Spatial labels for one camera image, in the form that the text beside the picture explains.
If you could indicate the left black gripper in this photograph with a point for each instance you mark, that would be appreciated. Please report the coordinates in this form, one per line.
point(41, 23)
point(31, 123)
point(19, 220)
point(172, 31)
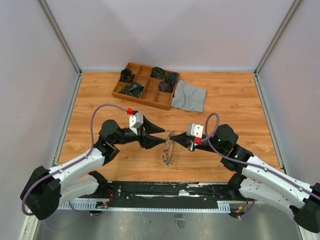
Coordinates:
point(148, 141)

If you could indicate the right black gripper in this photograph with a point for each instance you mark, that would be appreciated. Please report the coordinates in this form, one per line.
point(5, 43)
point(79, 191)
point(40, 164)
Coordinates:
point(184, 140)

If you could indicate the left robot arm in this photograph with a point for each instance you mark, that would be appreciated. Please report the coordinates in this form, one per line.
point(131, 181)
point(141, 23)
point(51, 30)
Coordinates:
point(48, 188)

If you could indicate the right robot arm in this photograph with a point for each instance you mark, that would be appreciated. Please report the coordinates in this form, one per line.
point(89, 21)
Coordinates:
point(255, 179)

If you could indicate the grey folded cloth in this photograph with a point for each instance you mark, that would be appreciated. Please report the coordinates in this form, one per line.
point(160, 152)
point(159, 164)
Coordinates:
point(188, 97)

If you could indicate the blue patterned tie front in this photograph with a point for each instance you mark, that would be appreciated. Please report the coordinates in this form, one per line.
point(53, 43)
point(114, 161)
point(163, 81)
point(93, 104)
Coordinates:
point(133, 89)

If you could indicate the wooden divided tray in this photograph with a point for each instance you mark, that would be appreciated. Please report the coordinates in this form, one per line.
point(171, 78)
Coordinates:
point(151, 95)

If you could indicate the rolled purple tie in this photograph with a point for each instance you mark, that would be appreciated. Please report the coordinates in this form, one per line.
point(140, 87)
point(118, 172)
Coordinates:
point(165, 87)

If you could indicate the rolled dark tie right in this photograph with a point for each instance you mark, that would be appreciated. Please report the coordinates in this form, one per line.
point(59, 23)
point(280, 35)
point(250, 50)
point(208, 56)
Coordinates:
point(171, 78)

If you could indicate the rolled dark tie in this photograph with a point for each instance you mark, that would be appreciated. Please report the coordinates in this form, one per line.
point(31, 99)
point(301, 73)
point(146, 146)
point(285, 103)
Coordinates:
point(171, 78)
point(126, 76)

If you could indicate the rolled green tie back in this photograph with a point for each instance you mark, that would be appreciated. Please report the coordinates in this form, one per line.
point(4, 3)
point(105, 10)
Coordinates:
point(157, 73)

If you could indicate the rolled dark tie back left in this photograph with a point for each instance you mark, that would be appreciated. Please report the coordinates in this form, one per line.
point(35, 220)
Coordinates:
point(126, 76)

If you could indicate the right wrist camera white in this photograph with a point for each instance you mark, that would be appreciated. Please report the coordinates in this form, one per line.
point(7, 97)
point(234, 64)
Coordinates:
point(195, 130)

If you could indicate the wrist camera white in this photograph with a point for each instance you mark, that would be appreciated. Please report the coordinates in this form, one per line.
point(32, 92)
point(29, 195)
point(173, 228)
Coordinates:
point(135, 122)
point(195, 130)

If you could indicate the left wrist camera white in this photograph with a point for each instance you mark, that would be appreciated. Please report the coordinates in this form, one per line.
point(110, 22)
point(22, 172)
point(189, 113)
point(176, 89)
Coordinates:
point(135, 122)

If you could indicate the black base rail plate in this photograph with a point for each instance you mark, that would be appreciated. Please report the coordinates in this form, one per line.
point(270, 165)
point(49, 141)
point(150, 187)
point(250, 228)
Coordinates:
point(176, 191)

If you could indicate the slotted grey cable duct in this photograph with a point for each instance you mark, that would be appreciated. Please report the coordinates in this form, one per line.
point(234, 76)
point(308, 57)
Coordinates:
point(148, 205)

